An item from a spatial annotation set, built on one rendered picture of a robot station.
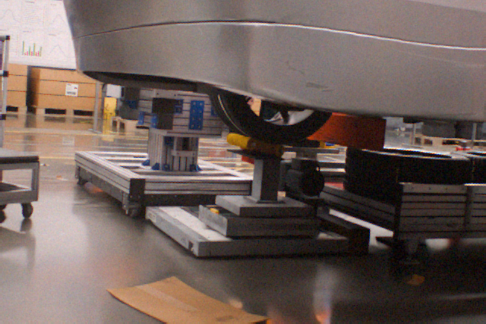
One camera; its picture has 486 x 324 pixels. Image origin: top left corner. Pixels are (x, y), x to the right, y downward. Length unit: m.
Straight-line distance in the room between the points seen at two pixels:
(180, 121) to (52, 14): 5.60
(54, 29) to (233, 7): 8.12
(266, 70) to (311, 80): 0.09
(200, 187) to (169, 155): 0.37
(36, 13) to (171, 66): 7.87
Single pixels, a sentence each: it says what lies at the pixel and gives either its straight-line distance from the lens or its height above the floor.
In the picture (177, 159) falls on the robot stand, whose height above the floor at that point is 0.30.
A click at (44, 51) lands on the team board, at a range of 9.42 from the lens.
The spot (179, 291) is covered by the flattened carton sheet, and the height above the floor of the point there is 0.01.
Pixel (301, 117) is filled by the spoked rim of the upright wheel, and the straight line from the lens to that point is 3.40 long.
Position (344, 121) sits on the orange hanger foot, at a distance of 3.58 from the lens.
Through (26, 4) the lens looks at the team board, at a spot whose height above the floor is 1.63.
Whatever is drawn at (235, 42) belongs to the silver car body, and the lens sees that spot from 1.39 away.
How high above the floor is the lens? 0.77
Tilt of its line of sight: 4 degrees down
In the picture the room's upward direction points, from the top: 5 degrees clockwise
